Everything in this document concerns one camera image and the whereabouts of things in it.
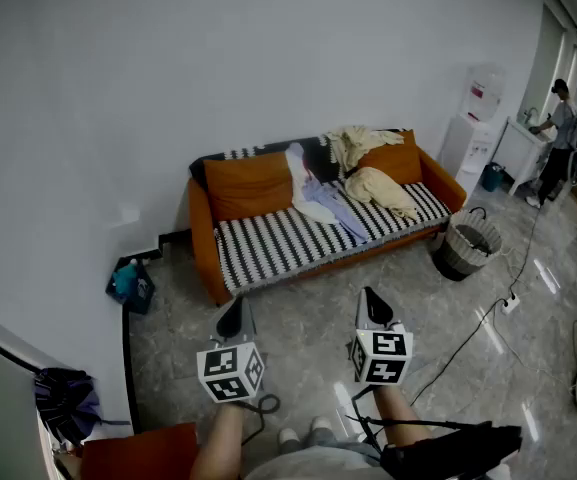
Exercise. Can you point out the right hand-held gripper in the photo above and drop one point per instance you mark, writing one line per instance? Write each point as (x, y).
(383, 358)

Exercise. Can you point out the clear water bottle red label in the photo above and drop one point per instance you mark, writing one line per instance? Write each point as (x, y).
(485, 93)

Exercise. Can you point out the teal bottle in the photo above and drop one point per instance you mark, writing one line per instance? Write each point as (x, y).
(125, 278)

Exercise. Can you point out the person's white shoe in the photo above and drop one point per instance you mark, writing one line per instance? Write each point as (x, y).
(288, 438)
(321, 425)

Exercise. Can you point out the woven grey white laundry basket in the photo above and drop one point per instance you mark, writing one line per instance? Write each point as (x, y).
(455, 260)

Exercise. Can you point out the black white patterned sofa cover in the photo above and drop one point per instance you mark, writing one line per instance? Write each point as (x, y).
(278, 248)

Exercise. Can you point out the teal waste bin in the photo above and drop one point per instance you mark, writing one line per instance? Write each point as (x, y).
(492, 178)

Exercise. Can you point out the white water dispenser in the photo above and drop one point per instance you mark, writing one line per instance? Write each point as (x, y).
(460, 148)

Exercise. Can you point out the dark orange upholstered seat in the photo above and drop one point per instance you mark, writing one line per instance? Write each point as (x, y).
(138, 453)

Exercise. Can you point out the folded dark umbrella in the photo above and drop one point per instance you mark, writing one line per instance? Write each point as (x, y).
(68, 403)

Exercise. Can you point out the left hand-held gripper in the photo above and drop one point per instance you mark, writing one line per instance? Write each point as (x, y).
(230, 373)

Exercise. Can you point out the person's right forearm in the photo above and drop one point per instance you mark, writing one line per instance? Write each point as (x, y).
(398, 413)

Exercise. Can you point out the white sink cabinet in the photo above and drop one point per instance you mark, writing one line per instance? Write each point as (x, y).
(518, 153)

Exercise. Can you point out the orange sofa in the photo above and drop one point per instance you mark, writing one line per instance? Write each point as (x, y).
(200, 248)

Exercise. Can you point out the cream garment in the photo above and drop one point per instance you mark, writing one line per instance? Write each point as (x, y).
(358, 143)
(378, 188)

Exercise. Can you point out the person's grey trousers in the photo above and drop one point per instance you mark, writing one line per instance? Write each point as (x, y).
(328, 440)

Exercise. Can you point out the person's light grey shirt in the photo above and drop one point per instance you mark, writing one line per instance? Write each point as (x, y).
(313, 465)

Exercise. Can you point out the person's left forearm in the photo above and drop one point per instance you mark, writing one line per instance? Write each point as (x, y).
(218, 443)

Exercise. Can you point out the white power strip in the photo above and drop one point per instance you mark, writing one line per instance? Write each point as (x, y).
(510, 304)

